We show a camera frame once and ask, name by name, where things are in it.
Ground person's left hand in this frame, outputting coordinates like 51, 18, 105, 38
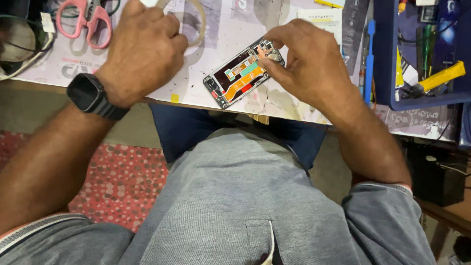
96, 0, 189, 108

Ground person's right hand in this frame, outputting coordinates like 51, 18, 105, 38
257, 18, 354, 120

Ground smartphone without back cover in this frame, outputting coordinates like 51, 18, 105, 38
203, 37, 286, 110

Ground clear tape roll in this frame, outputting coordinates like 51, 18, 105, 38
156, 0, 207, 48

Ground white printed work mat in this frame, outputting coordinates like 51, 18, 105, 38
13, 0, 373, 126

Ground pink scissors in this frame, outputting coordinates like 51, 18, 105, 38
55, 0, 113, 50

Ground dark blue trousers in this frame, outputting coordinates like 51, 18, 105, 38
149, 103, 328, 172

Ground black smartwatch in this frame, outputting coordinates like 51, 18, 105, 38
66, 72, 130, 121

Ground grey round cap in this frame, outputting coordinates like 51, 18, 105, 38
0, 22, 37, 63

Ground white paper label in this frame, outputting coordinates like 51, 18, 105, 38
297, 8, 343, 45

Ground red dotted floor mat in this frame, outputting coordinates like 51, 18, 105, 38
0, 131, 170, 233

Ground grey shirt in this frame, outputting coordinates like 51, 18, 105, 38
0, 127, 437, 265

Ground black film strip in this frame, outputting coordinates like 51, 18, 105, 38
341, 0, 371, 77

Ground blue plastic pry tool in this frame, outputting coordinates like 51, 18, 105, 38
364, 19, 377, 106

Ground blue plastic tool tray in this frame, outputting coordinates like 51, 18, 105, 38
373, 0, 471, 112

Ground yellow plastic wedge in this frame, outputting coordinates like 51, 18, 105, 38
395, 47, 405, 88

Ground green screwdriver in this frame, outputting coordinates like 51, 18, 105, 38
422, 24, 433, 80

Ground black box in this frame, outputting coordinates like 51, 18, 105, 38
406, 143, 469, 207

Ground white cables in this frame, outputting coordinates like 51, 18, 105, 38
0, 32, 56, 81

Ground yellow-handled tool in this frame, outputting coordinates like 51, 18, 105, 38
411, 61, 466, 95

